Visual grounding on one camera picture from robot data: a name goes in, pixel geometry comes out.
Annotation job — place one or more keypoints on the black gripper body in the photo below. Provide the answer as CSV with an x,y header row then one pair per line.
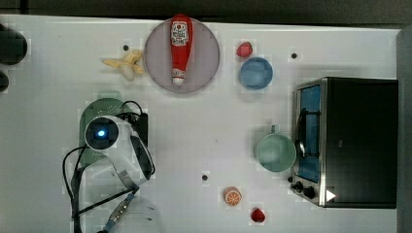
x,y
139,122

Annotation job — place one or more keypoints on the green plastic strainer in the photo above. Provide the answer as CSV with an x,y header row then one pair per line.
x,y
107,104

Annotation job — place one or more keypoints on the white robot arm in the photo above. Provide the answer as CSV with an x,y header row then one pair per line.
x,y
125,161

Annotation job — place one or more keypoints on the peeled toy banana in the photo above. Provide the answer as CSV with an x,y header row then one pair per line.
x,y
129,66

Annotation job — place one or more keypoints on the grey round plate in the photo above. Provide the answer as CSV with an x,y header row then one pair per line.
x,y
203,63

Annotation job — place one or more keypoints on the red ketchup bottle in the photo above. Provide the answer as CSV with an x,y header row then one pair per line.
x,y
181,35

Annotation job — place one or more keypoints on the toy orange half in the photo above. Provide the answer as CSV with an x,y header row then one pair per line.
x,y
232,196

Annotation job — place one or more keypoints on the blue bowl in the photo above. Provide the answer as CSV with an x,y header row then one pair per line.
x,y
256,73

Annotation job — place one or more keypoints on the toy strawberry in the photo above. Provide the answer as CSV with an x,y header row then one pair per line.
x,y
245,49

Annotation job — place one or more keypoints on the green mug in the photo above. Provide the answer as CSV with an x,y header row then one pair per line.
x,y
275,152

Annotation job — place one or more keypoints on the black cylindrical cup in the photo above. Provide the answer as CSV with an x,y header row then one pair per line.
x,y
13,46

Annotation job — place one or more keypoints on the small red toy fruit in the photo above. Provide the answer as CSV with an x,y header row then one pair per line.
x,y
257,215

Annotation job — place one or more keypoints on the black toaster oven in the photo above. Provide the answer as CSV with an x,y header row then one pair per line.
x,y
345,135

